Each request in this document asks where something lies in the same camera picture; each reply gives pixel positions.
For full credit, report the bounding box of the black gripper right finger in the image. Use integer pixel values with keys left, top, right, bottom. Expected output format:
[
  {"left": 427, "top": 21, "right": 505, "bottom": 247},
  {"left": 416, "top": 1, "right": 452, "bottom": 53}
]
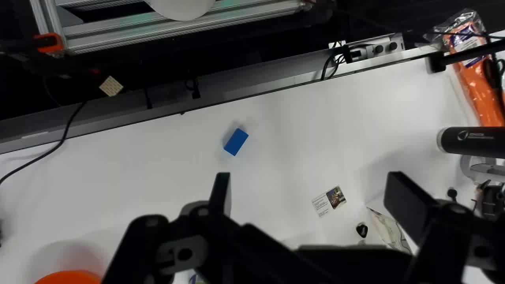
[{"left": 384, "top": 170, "right": 505, "bottom": 284}]

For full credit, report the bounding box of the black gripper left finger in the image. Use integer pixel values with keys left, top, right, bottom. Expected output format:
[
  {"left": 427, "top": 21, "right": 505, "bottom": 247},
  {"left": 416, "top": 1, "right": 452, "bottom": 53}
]
[{"left": 102, "top": 171, "right": 275, "bottom": 284}]

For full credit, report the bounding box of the clear glass jar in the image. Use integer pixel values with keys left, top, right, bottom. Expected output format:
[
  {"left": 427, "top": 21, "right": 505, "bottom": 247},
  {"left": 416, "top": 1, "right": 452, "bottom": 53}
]
[{"left": 460, "top": 154, "right": 505, "bottom": 184}]

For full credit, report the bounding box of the orange bowl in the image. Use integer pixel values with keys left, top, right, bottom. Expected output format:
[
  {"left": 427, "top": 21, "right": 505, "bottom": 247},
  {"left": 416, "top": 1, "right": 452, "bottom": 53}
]
[{"left": 34, "top": 268, "right": 105, "bottom": 284}]

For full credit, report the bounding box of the blue rectangular block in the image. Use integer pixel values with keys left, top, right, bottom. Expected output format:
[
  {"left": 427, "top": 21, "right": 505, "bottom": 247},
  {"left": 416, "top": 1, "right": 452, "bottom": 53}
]
[{"left": 223, "top": 126, "right": 252, "bottom": 157}]

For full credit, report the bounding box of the orange plastic bag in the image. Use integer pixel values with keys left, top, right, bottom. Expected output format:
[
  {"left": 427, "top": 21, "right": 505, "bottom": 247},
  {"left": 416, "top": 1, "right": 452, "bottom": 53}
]
[{"left": 424, "top": 7, "right": 505, "bottom": 127}]

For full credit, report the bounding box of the beige square sticker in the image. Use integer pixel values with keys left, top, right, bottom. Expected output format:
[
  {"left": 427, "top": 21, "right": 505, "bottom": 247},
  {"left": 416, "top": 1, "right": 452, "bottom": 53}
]
[{"left": 99, "top": 73, "right": 125, "bottom": 99}]

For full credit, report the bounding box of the grey power strip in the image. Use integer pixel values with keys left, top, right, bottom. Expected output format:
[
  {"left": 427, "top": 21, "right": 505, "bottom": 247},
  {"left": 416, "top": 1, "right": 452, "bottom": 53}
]
[{"left": 329, "top": 31, "right": 408, "bottom": 61}]

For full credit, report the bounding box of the orange clamp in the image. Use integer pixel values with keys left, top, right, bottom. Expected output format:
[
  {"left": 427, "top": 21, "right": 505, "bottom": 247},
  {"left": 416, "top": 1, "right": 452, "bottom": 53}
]
[{"left": 32, "top": 31, "right": 69, "bottom": 56}]

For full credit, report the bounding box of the grey table edge rail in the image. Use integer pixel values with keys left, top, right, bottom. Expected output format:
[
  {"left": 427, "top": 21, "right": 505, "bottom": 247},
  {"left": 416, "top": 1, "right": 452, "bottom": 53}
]
[{"left": 0, "top": 43, "right": 439, "bottom": 154}]

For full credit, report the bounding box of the black power cable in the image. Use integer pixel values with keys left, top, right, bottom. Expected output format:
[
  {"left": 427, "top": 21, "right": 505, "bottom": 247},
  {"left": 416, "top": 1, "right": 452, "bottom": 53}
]
[{"left": 320, "top": 48, "right": 353, "bottom": 81}]

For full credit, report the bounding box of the aluminium frame rail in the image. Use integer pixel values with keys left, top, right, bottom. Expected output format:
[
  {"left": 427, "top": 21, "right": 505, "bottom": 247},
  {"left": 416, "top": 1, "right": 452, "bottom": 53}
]
[{"left": 29, "top": 0, "right": 318, "bottom": 56}]

